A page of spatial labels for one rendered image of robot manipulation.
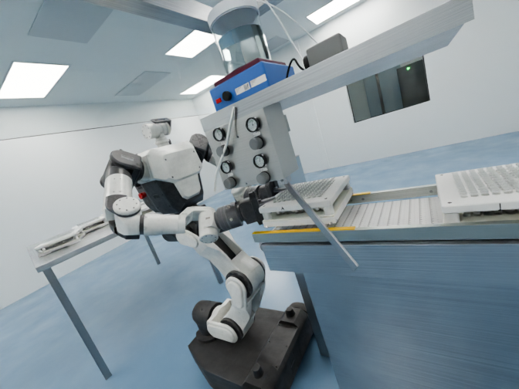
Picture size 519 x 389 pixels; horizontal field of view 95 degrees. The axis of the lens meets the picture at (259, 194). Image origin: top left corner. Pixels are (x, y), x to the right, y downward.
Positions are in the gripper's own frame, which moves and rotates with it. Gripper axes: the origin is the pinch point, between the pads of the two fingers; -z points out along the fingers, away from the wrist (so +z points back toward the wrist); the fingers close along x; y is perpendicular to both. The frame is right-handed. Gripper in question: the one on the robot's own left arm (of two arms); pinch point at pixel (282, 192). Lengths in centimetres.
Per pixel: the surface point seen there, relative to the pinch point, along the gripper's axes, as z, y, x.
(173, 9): 2, 18, -65
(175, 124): 537, -312, -138
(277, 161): -18.7, 20.8, -14.9
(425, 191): -43.8, -13.4, 9.9
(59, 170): 495, -22, -89
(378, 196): -30.6, -11.5, 9.4
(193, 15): 4, 10, -65
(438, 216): -47.8, 0.8, 11.8
